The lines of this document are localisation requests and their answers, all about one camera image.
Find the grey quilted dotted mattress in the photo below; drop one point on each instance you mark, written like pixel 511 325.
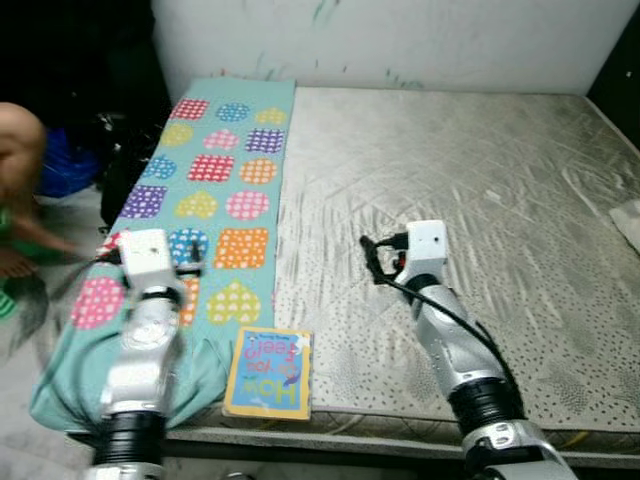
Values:
pixel 480 220

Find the blue yellow children's book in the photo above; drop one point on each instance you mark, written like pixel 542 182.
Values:
pixel 268 375

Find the teal sheet with colourful shapes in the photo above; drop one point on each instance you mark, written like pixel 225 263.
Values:
pixel 220 170

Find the black bag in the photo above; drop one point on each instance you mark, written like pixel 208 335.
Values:
pixel 125 170

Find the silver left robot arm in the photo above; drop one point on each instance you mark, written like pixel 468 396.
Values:
pixel 140 370

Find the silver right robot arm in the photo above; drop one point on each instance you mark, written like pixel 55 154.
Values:
pixel 460 360

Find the black tufted headboard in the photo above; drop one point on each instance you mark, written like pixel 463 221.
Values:
pixel 620 70

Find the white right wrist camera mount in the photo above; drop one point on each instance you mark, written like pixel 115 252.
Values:
pixel 425 250

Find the person's bare leg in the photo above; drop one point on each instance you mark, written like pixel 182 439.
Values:
pixel 20 160

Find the blue bag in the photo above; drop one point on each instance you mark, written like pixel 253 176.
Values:
pixel 70 165

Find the white pillow with tree print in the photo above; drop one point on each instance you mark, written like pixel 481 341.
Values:
pixel 628 225

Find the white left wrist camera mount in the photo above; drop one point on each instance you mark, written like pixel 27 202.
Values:
pixel 148 258

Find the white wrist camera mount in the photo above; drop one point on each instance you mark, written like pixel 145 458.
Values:
pixel 425 250
pixel 148 258

